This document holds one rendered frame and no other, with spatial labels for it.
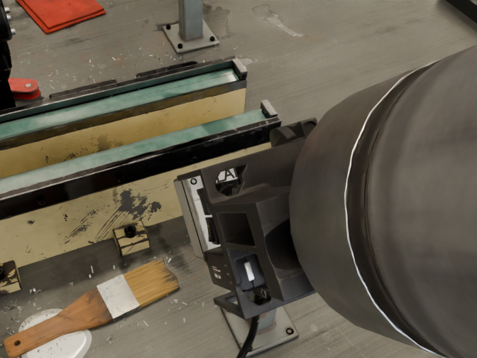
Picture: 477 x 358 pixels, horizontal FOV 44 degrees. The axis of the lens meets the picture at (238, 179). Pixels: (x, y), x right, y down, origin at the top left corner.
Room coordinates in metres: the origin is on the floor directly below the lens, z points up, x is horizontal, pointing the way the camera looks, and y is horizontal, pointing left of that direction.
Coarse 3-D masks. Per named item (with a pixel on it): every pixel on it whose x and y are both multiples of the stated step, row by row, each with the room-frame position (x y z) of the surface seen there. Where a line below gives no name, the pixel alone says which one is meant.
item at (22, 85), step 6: (12, 78) 0.72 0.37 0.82; (18, 78) 0.72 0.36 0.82; (12, 84) 0.70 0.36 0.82; (18, 84) 0.70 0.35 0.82; (24, 84) 0.71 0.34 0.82; (30, 84) 0.71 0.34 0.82; (36, 84) 0.71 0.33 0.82; (12, 90) 0.69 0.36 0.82; (18, 90) 0.69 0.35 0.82; (24, 90) 0.69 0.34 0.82; (30, 90) 0.69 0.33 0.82; (36, 90) 0.71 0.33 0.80; (18, 96) 0.69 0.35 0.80; (24, 96) 0.69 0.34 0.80; (30, 96) 0.69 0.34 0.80; (36, 96) 0.70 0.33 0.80
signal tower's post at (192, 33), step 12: (180, 0) 0.87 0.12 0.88; (192, 0) 0.87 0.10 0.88; (180, 12) 0.87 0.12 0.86; (192, 12) 0.87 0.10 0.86; (168, 24) 0.90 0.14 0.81; (180, 24) 0.88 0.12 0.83; (192, 24) 0.87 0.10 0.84; (204, 24) 0.92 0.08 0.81; (168, 36) 0.87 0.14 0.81; (180, 36) 0.88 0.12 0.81; (192, 36) 0.87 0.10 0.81; (204, 36) 0.88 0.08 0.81; (180, 48) 0.84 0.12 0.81; (192, 48) 0.85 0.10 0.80
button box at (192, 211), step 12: (192, 180) 0.30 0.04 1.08; (216, 180) 0.31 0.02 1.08; (180, 192) 0.31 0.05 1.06; (192, 192) 0.29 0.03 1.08; (180, 204) 0.31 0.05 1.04; (192, 204) 0.29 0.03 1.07; (192, 216) 0.29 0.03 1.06; (204, 216) 0.28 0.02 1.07; (192, 228) 0.29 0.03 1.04; (204, 228) 0.27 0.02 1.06; (192, 240) 0.29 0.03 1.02; (204, 240) 0.27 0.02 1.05
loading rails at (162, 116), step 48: (96, 96) 0.57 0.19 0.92; (144, 96) 0.58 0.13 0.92; (192, 96) 0.60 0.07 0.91; (240, 96) 0.63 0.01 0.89; (0, 144) 0.49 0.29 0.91; (48, 144) 0.51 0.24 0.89; (96, 144) 0.54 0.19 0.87; (144, 144) 0.50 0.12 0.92; (192, 144) 0.49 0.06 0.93; (240, 144) 0.52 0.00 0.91; (0, 192) 0.41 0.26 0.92; (48, 192) 0.41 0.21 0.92; (96, 192) 0.44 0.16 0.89; (144, 192) 0.46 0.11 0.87; (0, 240) 0.38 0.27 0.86; (48, 240) 0.41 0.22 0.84; (96, 240) 0.43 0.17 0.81; (144, 240) 0.43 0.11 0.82; (0, 288) 0.35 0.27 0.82
